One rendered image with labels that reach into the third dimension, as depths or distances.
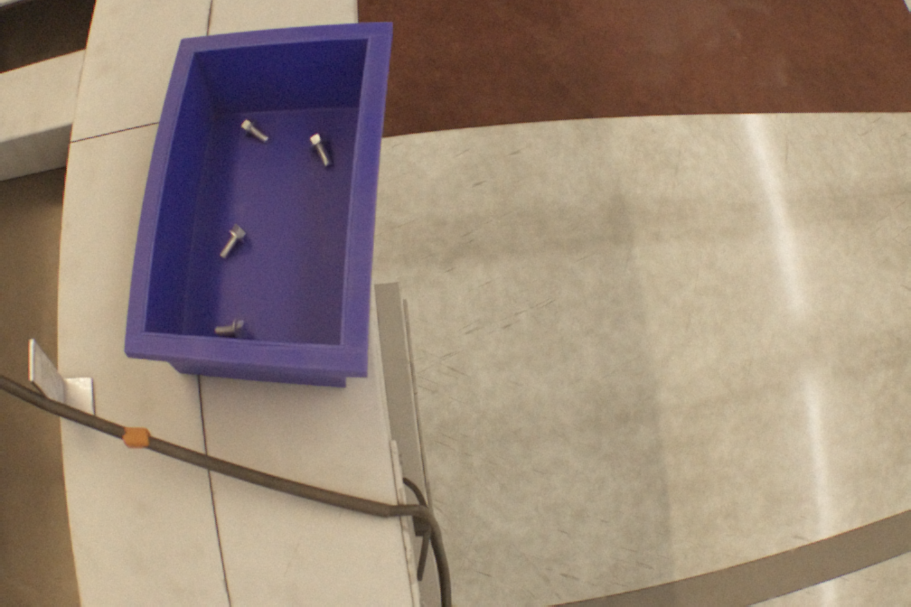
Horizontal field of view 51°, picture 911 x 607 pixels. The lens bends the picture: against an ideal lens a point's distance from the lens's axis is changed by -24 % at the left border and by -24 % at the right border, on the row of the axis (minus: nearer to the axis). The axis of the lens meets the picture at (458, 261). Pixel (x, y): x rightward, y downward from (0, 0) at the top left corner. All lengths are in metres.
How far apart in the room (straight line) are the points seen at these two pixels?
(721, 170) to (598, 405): 0.43
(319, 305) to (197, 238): 0.10
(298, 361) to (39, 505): 0.30
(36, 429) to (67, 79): 0.29
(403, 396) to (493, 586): 0.45
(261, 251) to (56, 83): 0.27
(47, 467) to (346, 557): 0.27
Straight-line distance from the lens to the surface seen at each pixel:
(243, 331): 0.73
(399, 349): 1.18
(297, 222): 0.77
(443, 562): 0.80
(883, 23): 2.17
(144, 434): 0.69
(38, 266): 0.90
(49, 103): 0.90
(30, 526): 0.83
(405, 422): 1.15
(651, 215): 1.74
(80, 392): 0.76
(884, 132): 1.98
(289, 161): 0.79
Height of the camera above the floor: 1.51
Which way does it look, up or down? 64 degrees down
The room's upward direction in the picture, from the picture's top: 1 degrees counter-clockwise
